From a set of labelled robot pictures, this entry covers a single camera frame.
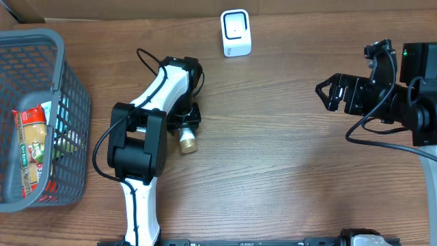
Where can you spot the green snack packet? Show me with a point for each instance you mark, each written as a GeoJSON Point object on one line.
{"type": "Point", "coordinates": [68, 144]}

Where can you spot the red spaghetti packet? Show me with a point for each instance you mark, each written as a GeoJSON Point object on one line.
{"type": "Point", "coordinates": [31, 132]}

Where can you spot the teal white packet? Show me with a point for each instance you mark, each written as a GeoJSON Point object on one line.
{"type": "Point", "coordinates": [61, 112]}

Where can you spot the grey plastic basket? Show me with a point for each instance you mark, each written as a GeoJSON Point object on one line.
{"type": "Point", "coordinates": [34, 70]}

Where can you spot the white tube gold cap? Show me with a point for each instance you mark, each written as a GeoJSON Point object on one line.
{"type": "Point", "coordinates": [188, 142]}

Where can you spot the cardboard box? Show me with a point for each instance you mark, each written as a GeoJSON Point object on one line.
{"type": "Point", "coordinates": [35, 11]}

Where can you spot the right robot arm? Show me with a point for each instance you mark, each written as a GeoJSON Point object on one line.
{"type": "Point", "coordinates": [404, 93]}

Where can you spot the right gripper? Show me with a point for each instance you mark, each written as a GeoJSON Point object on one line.
{"type": "Point", "coordinates": [352, 85]}

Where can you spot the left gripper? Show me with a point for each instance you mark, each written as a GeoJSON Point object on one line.
{"type": "Point", "coordinates": [181, 119]}

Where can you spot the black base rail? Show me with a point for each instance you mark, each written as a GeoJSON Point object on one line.
{"type": "Point", "coordinates": [312, 241]}

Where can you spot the white barcode scanner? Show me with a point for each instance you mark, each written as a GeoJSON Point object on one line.
{"type": "Point", "coordinates": [236, 33]}

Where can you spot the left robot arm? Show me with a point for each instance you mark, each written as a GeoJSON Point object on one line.
{"type": "Point", "coordinates": [137, 149]}

